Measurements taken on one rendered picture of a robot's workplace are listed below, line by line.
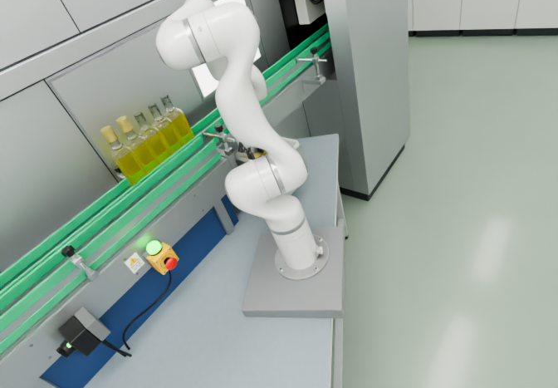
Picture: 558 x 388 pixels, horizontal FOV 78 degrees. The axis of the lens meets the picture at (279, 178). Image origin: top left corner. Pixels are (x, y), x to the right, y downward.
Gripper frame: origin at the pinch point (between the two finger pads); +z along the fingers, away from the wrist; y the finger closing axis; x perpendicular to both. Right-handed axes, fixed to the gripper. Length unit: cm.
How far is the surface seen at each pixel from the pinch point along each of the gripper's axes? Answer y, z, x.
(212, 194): 24.1, 2.4, -1.8
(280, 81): -39.1, -8.8, -15.6
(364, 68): -85, 6, 1
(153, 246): 53, -3, 4
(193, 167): 25.1, -10.7, -3.6
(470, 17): -349, 77, -22
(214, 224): 28.2, 16.2, -3.6
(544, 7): -351, 71, 42
